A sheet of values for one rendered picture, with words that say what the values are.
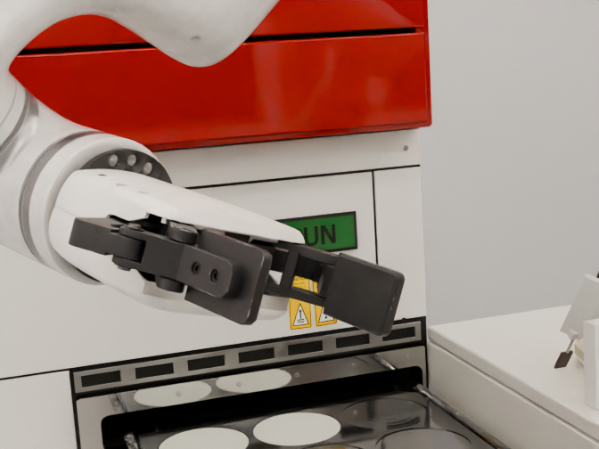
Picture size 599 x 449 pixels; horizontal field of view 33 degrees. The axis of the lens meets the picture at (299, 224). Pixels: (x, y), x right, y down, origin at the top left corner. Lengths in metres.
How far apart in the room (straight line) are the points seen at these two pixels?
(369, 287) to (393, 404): 0.75
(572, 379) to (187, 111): 0.51
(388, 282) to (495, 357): 0.70
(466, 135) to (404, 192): 1.71
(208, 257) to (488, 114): 2.60
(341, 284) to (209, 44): 0.21
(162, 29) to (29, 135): 0.11
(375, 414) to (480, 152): 1.87
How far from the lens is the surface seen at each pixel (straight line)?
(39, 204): 0.55
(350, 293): 0.49
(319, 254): 0.51
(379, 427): 1.16
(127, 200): 0.47
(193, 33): 0.63
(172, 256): 0.43
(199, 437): 1.16
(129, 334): 1.20
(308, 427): 1.17
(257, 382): 1.24
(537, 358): 1.17
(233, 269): 0.41
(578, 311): 1.02
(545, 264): 3.15
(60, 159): 0.55
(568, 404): 1.04
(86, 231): 0.44
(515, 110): 3.03
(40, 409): 1.21
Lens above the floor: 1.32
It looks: 10 degrees down
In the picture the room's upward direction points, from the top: 3 degrees counter-clockwise
